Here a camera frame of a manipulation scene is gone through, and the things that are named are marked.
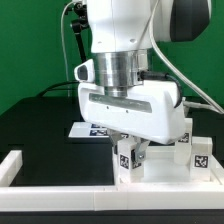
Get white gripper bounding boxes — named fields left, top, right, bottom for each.
left=74, top=59, right=185, bottom=163

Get white square tabletop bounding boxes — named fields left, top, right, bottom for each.
left=113, top=146, right=224, bottom=185

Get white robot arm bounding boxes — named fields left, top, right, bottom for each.
left=74, top=0, right=211, bottom=162

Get white U-shaped obstacle fence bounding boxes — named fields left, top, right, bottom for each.
left=0, top=150, right=224, bottom=212

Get white marker base plate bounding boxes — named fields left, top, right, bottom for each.
left=68, top=122, right=108, bottom=138

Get black cable at base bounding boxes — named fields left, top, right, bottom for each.
left=37, top=79, right=81, bottom=98

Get white cable right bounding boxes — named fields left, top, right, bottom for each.
left=147, top=0, right=224, bottom=116

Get white cable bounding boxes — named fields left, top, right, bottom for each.
left=147, top=0, right=224, bottom=116
left=60, top=1, right=78, bottom=98

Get white cable left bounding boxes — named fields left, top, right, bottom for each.
left=60, top=1, right=78, bottom=98

